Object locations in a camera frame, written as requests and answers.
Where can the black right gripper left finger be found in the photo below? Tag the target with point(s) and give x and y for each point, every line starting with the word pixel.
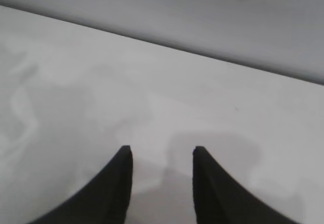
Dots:
pixel 106 196

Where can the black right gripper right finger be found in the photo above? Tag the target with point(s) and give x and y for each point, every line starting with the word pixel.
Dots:
pixel 217 196

